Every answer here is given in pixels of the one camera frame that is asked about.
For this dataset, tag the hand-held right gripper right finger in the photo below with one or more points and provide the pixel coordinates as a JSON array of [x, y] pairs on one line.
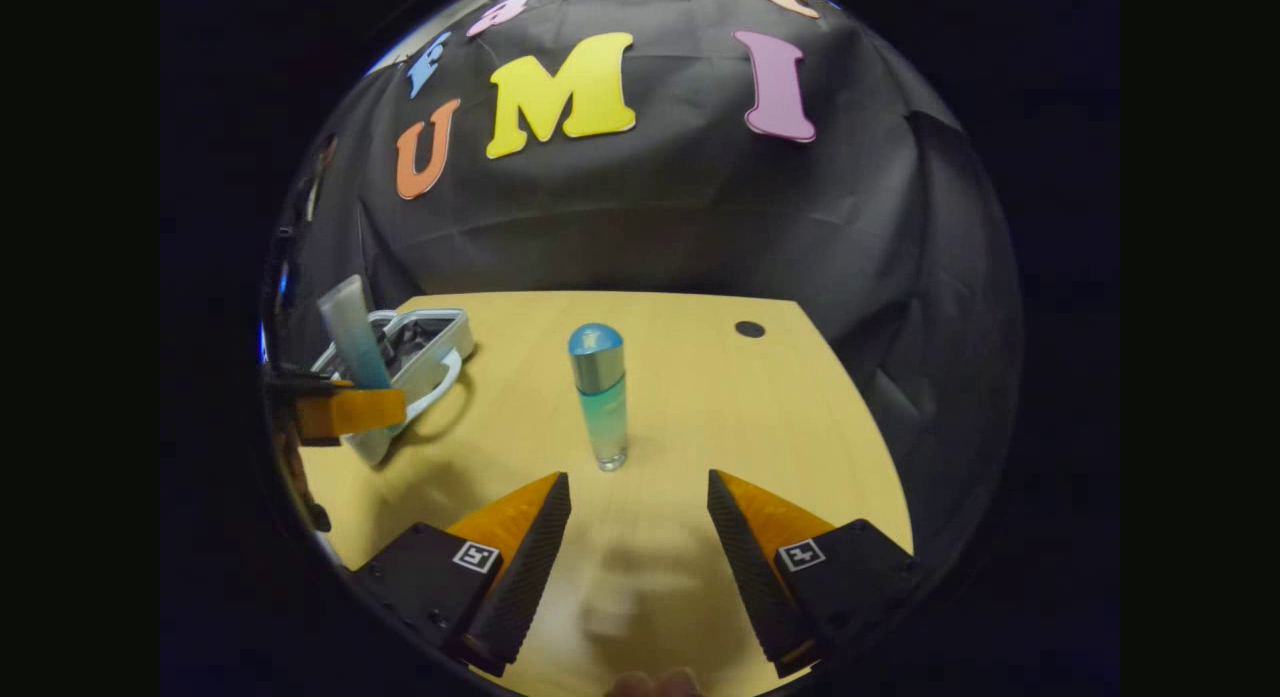
[[750, 567]]

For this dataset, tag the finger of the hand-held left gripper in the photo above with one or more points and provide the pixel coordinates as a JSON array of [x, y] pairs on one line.
[[350, 412]]

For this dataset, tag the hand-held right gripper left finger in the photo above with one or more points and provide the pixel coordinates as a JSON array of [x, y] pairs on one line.
[[525, 567]]

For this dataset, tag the white blue skin care tube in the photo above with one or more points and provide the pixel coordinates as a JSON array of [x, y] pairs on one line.
[[350, 327]]

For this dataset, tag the light blue suitcase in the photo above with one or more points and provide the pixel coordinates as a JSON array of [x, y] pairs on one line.
[[425, 352]]

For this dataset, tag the blue capped clear bottle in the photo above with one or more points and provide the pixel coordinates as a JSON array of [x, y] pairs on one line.
[[600, 397]]

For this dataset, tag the black table grommet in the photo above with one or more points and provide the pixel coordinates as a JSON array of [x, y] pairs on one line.
[[749, 329]]

